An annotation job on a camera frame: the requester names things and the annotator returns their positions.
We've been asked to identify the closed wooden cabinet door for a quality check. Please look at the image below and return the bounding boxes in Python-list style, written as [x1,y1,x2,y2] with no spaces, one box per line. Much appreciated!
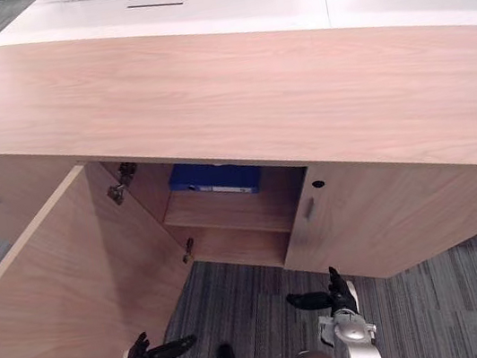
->
[269,138,477,293]

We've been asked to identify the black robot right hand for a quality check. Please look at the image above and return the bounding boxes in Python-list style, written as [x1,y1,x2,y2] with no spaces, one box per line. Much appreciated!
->
[282,263,360,320]

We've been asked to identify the dark robot left foot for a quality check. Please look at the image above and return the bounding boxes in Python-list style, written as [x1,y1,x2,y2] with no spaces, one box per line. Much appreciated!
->
[213,342,236,358]

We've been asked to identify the grey cabinet door handle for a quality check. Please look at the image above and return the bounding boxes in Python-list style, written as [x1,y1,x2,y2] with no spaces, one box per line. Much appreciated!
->
[299,196,318,223]

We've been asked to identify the wooden office cabinet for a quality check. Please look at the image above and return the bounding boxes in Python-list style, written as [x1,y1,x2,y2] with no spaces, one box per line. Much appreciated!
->
[0,0,477,340]

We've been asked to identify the neighbouring wooden cabinet door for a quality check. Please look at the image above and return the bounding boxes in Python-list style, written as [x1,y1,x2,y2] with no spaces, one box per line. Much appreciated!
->
[0,134,93,248]

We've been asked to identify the blue lever arch folder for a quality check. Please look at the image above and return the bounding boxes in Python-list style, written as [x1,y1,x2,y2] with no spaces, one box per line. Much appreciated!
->
[165,150,267,208]

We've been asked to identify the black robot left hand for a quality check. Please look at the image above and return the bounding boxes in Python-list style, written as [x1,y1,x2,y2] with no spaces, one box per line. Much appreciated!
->
[116,323,201,358]

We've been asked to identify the desk cable slot cover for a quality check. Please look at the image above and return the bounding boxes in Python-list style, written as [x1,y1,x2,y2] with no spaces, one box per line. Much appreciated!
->
[119,0,192,17]

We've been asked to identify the open wooden cabinet door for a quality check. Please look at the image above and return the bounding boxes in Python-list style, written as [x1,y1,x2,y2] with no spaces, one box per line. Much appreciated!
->
[0,148,212,358]

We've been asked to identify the metal cabinet door hinge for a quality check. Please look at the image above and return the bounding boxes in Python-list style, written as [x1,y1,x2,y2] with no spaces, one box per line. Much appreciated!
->
[178,237,198,265]
[102,160,143,207]

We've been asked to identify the wooden cabinet shelf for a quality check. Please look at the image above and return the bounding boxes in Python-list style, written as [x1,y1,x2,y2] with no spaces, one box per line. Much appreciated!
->
[159,171,307,253]

